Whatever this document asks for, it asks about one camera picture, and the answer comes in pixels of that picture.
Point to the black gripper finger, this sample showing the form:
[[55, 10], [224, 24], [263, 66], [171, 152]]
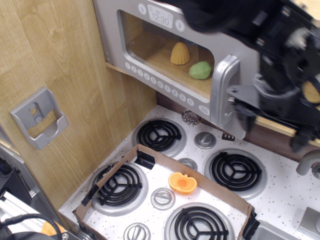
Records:
[[302, 136], [247, 115]]

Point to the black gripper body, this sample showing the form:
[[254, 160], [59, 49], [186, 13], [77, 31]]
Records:
[[289, 47]]

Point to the silver toy microwave door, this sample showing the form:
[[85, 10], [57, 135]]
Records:
[[152, 42]]

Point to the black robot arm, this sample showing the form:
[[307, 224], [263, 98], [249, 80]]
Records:
[[209, 16]]

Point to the wooden shelf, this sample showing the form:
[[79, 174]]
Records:
[[265, 123]]

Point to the silver toy faucet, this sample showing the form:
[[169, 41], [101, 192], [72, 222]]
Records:
[[310, 161]]

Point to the toy spatula hanging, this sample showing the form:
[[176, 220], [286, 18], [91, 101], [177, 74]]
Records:
[[228, 137]]

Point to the silver knob back centre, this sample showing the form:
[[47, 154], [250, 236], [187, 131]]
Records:
[[205, 140]]

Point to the black back-right stove burner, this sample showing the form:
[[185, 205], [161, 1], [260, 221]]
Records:
[[235, 171]]

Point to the silver toy strainer spoon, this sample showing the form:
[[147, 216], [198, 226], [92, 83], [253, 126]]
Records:
[[190, 118]]

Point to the green toy vegetable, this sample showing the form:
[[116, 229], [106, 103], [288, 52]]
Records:
[[200, 70]]

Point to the silver knob middle small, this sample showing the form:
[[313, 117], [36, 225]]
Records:
[[189, 163]]

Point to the silver toy sink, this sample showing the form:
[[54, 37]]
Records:
[[308, 228]]

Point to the black back-left stove burner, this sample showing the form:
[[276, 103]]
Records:
[[159, 135]]

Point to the yellow toy corn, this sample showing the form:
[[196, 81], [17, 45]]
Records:
[[180, 54]]

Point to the orange toy pumpkin half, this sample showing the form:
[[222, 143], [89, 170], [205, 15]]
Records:
[[182, 183]]

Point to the brown cardboard barrier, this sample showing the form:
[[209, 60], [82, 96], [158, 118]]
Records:
[[145, 195]]

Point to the black front-right stove burner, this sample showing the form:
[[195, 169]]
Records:
[[199, 223]]

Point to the black front-left stove burner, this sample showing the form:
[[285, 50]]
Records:
[[123, 187]]

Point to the silver knob front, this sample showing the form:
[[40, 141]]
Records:
[[137, 231]]

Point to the grey wall phone holder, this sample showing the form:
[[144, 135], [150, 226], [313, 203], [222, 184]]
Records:
[[35, 109]]

